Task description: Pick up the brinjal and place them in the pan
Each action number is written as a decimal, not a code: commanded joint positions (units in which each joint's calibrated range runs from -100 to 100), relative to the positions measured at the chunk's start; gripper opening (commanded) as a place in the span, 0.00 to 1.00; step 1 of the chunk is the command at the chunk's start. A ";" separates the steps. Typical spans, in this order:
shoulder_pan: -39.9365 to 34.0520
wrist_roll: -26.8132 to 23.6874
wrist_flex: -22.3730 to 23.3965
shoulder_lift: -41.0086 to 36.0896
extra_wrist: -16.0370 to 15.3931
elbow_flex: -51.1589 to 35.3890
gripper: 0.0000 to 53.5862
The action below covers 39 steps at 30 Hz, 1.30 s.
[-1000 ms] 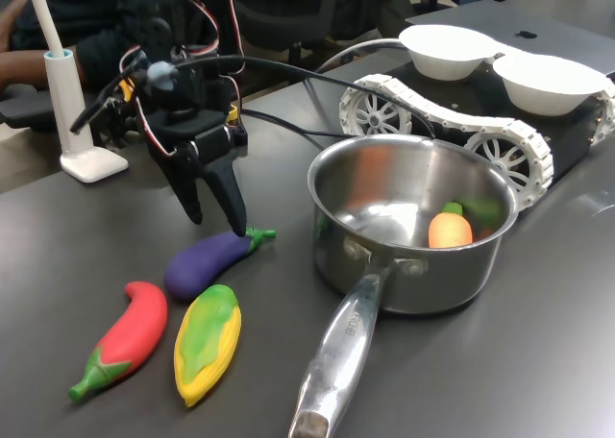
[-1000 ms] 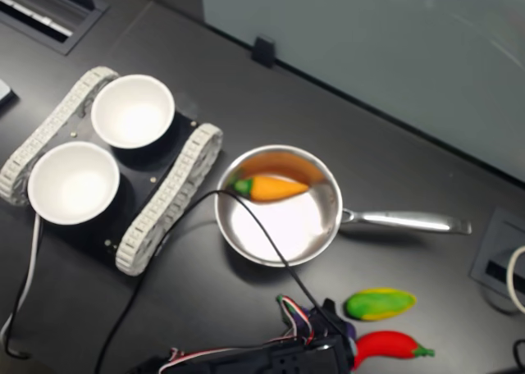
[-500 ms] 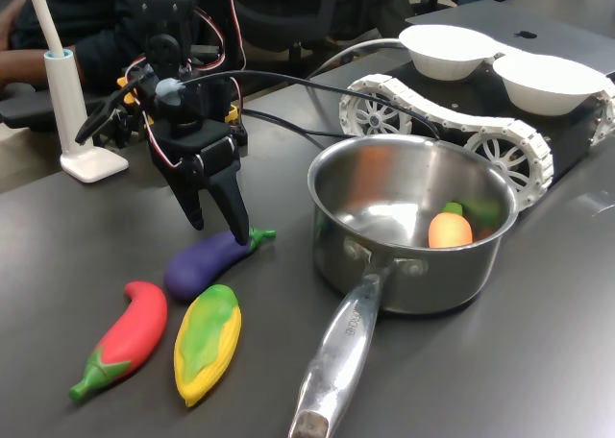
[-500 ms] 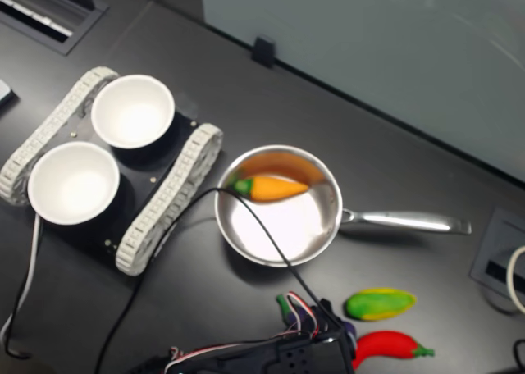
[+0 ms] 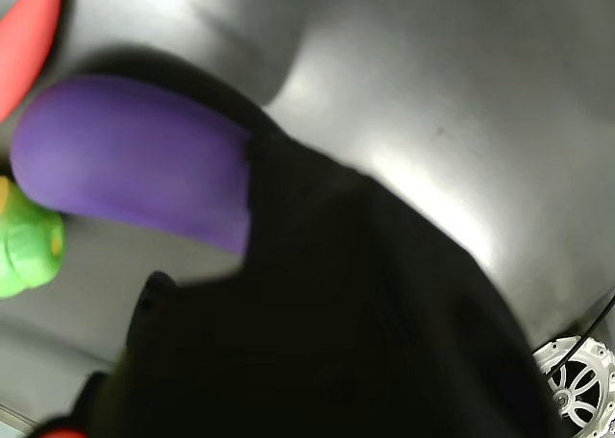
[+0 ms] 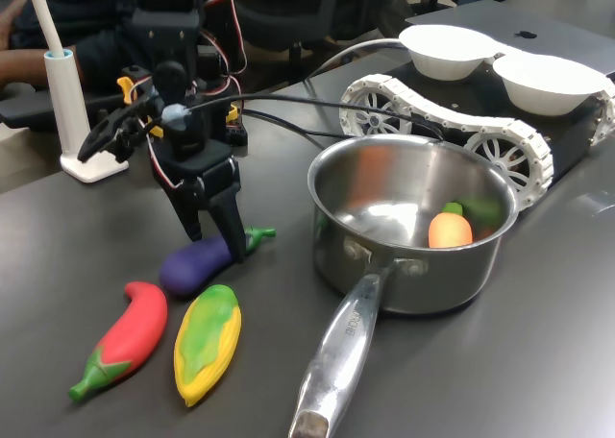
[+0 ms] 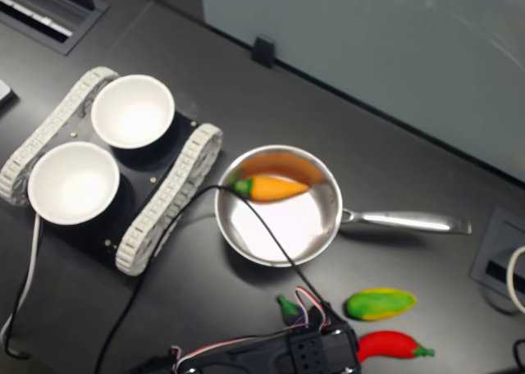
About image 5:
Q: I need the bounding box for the purple toy aubergine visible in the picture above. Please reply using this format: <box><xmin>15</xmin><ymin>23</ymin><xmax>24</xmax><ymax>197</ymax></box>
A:
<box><xmin>10</xmin><ymin>74</ymin><xmax>254</xmax><ymax>256</ymax></box>

